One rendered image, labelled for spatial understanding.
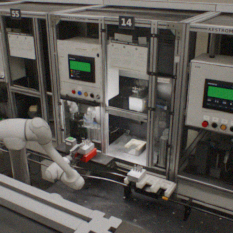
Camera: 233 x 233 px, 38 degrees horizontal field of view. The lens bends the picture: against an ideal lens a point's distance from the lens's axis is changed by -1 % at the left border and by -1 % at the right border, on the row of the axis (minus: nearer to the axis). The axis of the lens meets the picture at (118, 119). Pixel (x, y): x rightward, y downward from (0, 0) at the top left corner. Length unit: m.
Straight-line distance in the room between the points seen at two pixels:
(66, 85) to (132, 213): 1.15
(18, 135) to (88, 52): 0.91
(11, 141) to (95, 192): 0.99
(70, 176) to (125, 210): 0.52
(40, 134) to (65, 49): 0.93
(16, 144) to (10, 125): 0.12
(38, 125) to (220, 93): 1.14
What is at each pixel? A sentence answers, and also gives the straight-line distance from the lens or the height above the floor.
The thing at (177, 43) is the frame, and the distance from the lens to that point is 2.27.
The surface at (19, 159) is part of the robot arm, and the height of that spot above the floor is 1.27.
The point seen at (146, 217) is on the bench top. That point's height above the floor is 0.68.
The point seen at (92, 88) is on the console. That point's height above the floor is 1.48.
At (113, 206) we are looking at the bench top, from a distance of 2.65.
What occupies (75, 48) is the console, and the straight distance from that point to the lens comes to 2.66.
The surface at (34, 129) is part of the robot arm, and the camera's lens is 1.99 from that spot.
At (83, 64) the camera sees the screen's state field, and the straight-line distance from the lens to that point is 2.63.
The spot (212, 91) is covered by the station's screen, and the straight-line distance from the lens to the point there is 2.23.
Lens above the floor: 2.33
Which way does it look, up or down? 24 degrees down
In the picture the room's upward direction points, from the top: straight up
